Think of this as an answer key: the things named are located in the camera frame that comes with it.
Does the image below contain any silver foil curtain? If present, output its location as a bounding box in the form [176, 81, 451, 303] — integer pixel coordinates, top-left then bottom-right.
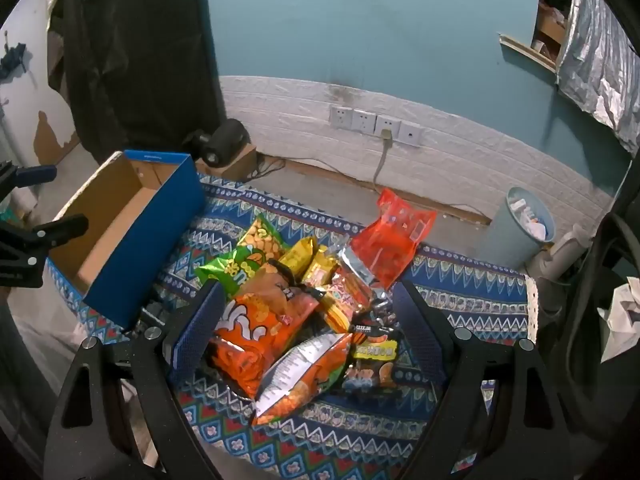
[555, 0, 640, 156]

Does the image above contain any black cable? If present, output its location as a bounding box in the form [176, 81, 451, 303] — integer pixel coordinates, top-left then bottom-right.
[250, 155, 286, 181]

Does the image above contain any black chair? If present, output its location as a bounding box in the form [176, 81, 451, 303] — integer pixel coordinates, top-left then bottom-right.
[550, 160, 640, 461]

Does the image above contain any brown snack bag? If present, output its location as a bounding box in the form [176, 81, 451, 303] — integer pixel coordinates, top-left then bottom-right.
[250, 262, 306, 306]

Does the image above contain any patterned blue tablecloth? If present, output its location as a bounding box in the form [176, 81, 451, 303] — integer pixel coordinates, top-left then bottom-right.
[47, 180, 538, 480]

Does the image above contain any crumpled white paper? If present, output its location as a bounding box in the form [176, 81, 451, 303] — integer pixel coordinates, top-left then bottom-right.
[597, 277, 640, 363]

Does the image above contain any orange and white snack bag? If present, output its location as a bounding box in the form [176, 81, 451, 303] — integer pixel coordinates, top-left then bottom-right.
[252, 332, 353, 427]

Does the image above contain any red transparent snack bag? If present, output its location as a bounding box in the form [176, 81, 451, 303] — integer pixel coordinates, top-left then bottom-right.
[350, 187, 438, 291]

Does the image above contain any black camera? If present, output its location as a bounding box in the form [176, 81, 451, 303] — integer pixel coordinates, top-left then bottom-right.
[182, 118, 251, 168]

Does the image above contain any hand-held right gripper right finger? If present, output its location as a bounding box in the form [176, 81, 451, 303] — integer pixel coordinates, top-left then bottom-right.
[392, 280, 583, 480]

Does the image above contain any white paper trash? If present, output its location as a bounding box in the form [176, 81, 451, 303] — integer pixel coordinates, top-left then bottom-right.
[509, 199, 548, 241]

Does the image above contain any black snack packet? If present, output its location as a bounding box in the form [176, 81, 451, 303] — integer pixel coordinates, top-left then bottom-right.
[342, 310, 406, 396]

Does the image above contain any grey plug cable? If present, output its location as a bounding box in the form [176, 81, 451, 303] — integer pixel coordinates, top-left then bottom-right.
[372, 130, 393, 191]

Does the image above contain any silver foil packet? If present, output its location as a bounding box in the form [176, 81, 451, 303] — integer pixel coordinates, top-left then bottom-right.
[330, 234, 386, 301]

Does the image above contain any green snack bag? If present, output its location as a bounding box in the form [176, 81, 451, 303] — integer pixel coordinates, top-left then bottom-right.
[194, 213, 287, 297]

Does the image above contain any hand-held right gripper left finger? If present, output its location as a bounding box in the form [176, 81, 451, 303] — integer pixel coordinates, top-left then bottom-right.
[44, 280, 228, 480]

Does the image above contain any blue cardboard box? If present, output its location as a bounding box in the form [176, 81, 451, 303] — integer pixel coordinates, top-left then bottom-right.
[47, 149, 206, 331]

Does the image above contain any small wooden box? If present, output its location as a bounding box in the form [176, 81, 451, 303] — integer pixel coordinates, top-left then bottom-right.
[195, 143, 258, 182]

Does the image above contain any golden snack packet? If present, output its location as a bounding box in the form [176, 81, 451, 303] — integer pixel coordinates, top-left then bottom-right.
[278, 236, 319, 281]

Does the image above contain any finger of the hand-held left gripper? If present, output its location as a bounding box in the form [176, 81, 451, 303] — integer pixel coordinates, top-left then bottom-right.
[0, 214, 90, 289]
[0, 160, 57, 198]

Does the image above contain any red shrimp stick snack bag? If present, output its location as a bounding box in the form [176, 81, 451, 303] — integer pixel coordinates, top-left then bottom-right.
[312, 265, 376, 333]

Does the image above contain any yellow and red snack packet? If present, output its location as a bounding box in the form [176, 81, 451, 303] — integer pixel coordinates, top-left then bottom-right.
[301, 247, 342, 288]

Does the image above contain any large orange snack bag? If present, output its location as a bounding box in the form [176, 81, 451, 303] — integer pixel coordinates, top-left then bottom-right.
[207, 280, 321, 398]

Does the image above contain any white pipe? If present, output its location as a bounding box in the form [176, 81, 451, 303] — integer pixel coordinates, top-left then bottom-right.
[527, 225, 593, 311]

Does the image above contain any wooden window frame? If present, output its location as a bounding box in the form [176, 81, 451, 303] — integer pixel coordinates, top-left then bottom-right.
[500, 2, 571, 73]

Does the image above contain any light blue waste bin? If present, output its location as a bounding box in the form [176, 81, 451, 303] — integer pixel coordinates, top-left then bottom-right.
[492, 186, 557, 268]

